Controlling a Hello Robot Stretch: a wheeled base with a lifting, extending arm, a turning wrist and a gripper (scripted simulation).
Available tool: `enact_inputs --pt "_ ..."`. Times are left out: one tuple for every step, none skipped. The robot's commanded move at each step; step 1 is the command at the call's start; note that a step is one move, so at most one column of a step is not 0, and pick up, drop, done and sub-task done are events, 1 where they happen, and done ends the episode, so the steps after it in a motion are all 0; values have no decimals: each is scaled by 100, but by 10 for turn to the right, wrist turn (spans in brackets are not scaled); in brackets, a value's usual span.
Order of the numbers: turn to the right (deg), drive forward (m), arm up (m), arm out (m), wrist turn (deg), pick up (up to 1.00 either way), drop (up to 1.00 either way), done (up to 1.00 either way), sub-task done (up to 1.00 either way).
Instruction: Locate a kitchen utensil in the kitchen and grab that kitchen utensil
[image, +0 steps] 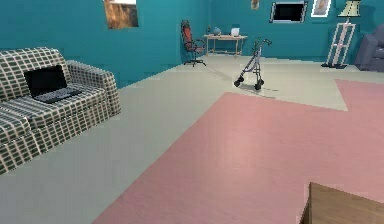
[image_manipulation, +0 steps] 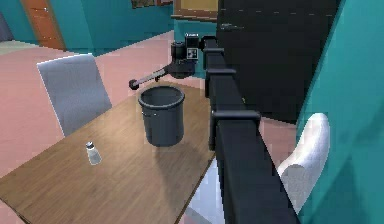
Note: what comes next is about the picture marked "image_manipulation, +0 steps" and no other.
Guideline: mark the grey chair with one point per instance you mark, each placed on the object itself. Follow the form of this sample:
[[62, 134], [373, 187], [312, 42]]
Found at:
[[75, 93]]

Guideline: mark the orange room door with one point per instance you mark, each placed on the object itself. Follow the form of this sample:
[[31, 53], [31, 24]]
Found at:
[[43, 23]]

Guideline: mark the black fridge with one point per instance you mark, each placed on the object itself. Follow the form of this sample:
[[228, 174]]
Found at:
[[276, 56]]

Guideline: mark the dark grey bin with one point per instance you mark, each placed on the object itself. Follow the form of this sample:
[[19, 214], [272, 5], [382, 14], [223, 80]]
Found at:
[[162, 115]]

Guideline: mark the clear salt shaker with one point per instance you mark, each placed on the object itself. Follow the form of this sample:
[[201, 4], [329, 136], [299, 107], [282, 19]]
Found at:
[[93, 154]]

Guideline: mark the framed picture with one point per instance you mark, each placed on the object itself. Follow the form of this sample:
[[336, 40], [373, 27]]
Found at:
[[146, 2]]

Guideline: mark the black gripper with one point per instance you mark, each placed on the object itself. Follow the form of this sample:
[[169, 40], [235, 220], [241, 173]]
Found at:
[[181, 63]]

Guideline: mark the wooden table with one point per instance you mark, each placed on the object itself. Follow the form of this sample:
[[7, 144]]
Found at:
[[106, 160]]

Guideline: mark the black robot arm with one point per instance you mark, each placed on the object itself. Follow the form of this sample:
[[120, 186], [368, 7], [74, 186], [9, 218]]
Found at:
[[240, 140]]

